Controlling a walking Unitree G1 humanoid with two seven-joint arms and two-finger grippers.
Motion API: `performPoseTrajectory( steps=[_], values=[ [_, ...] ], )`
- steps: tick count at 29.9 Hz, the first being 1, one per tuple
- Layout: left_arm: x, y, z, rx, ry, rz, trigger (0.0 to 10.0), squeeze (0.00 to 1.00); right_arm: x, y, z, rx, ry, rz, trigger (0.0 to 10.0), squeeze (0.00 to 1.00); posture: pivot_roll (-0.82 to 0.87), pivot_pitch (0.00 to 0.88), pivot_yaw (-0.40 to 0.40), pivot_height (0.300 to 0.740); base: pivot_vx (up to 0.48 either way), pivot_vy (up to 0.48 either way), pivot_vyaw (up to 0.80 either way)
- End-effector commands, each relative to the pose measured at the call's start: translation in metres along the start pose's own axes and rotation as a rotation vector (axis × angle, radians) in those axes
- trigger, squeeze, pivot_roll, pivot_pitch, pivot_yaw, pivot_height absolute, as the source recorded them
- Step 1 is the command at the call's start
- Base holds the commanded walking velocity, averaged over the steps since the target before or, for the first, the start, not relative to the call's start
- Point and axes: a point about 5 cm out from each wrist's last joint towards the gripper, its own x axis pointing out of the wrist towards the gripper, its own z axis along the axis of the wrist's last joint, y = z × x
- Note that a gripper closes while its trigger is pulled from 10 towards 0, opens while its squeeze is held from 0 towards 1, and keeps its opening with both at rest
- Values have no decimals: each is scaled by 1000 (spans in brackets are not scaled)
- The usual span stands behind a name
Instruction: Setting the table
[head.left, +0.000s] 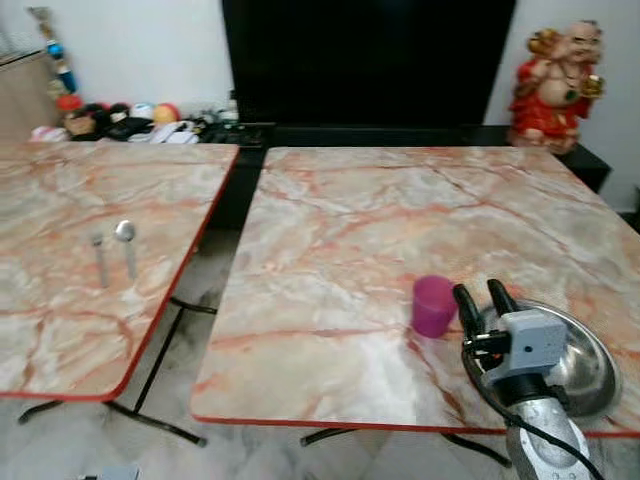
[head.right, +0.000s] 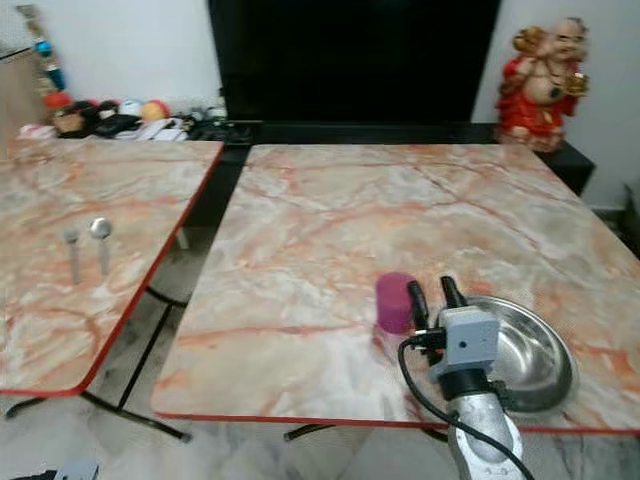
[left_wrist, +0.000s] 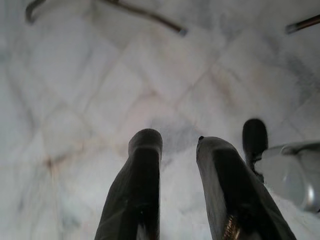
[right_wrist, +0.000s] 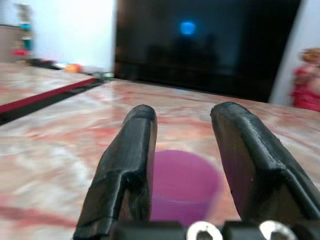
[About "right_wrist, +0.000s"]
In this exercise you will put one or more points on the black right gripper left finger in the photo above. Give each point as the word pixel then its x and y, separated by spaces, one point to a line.
pixel 125 162

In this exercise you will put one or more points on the red dressed doll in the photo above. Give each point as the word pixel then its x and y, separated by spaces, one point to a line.
pixel 306 85

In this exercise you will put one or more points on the light wooden cabinet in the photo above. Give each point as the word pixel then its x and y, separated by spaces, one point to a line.
pixel 10 42

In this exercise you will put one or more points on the purple plastic cup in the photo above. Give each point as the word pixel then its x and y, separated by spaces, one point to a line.
pixel 185 180

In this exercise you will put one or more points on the orange round toy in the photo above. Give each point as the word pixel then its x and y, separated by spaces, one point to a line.
pixel 74 68

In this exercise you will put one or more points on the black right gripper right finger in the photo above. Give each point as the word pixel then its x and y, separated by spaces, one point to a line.
pixel 255 162

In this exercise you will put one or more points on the black television screen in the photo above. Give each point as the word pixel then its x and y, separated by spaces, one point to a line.
pixel 200 45

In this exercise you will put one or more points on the marble pattern folding table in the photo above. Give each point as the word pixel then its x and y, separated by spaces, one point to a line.
pixel 75 140
pixel 30 82

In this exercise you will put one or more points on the red lid jar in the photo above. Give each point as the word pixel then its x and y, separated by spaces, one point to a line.
pixel 20 52

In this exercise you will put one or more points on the blue globe trophy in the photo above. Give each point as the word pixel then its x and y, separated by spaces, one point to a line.
pixel 26 27

